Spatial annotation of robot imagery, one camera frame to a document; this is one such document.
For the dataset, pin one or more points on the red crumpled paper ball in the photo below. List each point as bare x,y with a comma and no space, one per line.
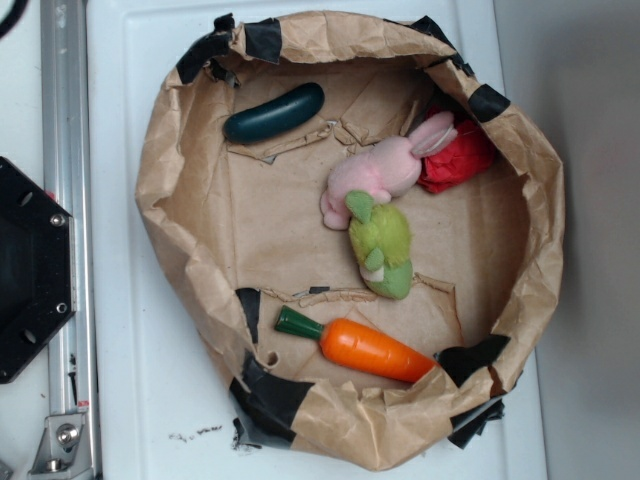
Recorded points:
469,154

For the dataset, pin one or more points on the dark green toy cucumber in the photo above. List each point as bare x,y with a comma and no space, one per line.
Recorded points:
275,117

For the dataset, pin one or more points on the white plastic tray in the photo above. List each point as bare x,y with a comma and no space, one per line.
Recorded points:
164,411

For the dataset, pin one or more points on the green plush animal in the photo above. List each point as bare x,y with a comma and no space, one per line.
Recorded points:
381,239

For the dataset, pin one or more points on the aluminium extrusion rail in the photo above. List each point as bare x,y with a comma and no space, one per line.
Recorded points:
72,362

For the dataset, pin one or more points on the orange toy carrot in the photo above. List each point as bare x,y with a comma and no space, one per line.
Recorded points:
358,347

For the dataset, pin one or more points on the pink plush bunny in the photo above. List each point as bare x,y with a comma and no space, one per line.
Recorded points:
387,170

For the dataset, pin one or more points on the metal corner bracket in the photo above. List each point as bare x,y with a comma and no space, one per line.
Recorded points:
64,450

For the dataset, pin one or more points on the brown paper bag basket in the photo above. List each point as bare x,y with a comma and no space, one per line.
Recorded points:
238,232

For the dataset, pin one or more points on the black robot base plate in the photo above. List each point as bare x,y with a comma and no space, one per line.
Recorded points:
36,270

